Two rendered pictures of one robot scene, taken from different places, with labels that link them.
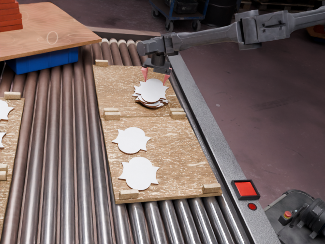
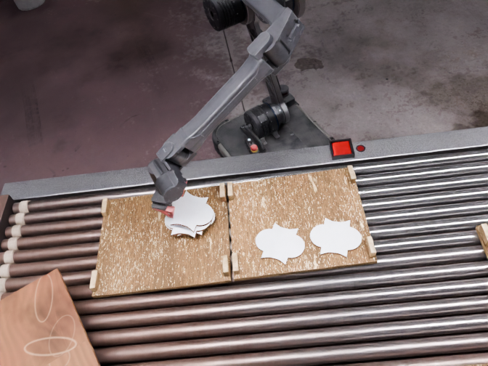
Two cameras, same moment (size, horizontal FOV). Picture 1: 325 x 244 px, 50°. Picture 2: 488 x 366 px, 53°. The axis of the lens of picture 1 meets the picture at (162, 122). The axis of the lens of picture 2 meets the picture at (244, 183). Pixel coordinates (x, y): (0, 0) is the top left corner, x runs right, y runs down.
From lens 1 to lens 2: 1.15 m
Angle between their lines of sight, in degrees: 47
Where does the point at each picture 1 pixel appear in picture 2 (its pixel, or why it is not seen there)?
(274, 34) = (297, 33)
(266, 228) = (385, 143)
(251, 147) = (113, 163)
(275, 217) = not seen: hidden behind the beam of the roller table
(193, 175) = (330, 188)
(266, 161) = (141, 154)
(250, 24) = (279, 48)
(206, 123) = (232, 167)
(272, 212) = not seen: hidden behind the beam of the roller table
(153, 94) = (198, 210)
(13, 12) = not seen: outside the picture
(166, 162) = (313, 211)
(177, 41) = (196, 141)
